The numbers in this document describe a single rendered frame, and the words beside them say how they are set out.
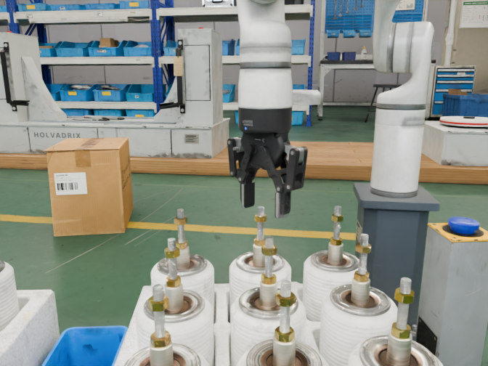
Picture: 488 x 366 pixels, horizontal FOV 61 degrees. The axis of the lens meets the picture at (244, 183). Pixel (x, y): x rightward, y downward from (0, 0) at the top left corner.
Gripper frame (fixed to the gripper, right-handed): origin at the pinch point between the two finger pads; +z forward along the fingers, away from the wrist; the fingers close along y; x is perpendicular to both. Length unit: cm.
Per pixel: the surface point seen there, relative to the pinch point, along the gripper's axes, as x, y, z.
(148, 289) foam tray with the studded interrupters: -10.6, -17.0, 16.8
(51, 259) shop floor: -6, -83, 35
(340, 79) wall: 679, -444, -7
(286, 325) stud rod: -15.5, 17.9, 4.9
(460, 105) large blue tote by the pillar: 417, -122, 14
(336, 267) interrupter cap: 6.5, 8.8, 9.5
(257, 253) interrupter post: -1.2, -0.2, 7.8
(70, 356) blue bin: -22.3, -23.5, 27.5
